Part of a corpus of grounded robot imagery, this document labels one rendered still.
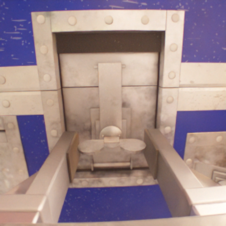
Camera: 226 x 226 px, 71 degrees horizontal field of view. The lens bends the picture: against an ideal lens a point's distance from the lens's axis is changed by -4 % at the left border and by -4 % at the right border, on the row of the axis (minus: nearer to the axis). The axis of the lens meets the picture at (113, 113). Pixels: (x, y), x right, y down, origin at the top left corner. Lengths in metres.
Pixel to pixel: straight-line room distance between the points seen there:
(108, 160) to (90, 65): 0.10
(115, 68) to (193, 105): 0.08
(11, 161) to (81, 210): 0.10
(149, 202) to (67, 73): 0.17
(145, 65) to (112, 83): 0.04
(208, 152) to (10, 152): 0.22
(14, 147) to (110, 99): 0.11
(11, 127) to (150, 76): 0.14
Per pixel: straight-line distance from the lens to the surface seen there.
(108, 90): 0.16
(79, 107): 0.17
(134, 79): 0.17
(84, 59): 0.17
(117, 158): 0.19
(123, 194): 0.21
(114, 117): 0.16
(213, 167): 0.22
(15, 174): 0.24
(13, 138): 0.19
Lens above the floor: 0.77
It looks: 2 degrees up
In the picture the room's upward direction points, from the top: 88 degrees clockwise
